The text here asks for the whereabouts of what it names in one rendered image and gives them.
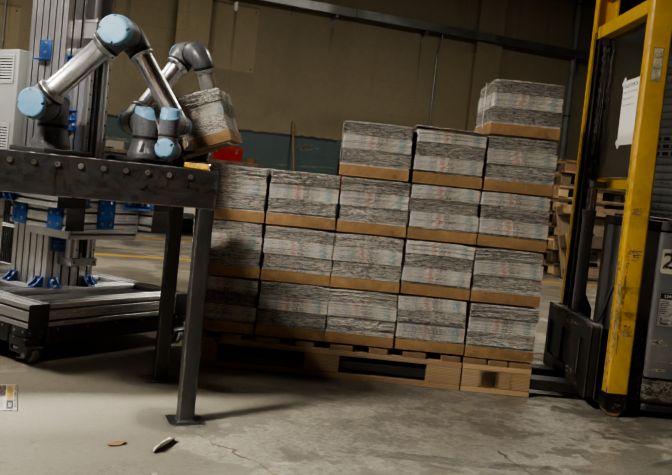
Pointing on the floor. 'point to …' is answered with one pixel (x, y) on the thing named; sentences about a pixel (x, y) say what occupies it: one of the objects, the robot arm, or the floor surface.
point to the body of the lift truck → (653, 287)
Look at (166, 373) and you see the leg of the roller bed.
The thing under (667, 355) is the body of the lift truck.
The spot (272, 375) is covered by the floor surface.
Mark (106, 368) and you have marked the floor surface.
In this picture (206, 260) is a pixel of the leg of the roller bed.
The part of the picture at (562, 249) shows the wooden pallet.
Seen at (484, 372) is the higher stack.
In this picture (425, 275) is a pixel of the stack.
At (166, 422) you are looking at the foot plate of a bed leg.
